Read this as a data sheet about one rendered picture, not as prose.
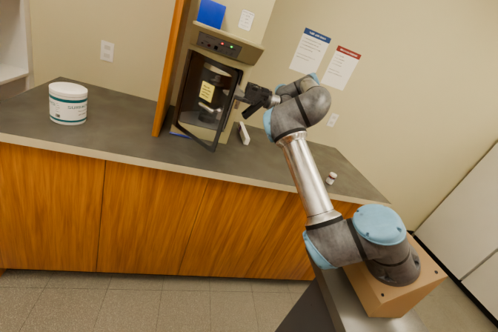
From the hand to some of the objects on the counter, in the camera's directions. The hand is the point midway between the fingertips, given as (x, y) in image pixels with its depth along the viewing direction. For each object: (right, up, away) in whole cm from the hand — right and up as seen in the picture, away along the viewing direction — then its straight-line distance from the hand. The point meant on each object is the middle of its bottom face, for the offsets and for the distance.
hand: (225, 93), depth 101 cm
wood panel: (-42, -7, +35) cm, 55 cm away
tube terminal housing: (-20, -13, +39) cm, 46 cm away
